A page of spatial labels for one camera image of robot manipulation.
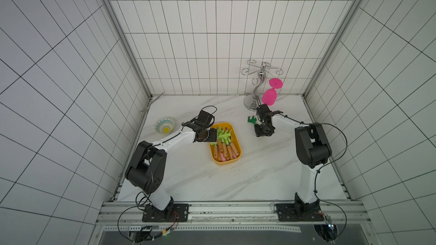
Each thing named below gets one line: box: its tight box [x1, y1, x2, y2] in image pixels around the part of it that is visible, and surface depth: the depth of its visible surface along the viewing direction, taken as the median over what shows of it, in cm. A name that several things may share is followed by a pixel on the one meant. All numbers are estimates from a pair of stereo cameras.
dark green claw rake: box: [247, 115, 258, 125], surface depth 106 cm
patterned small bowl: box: [154, 116, 176, 135], surface depth 103 cm
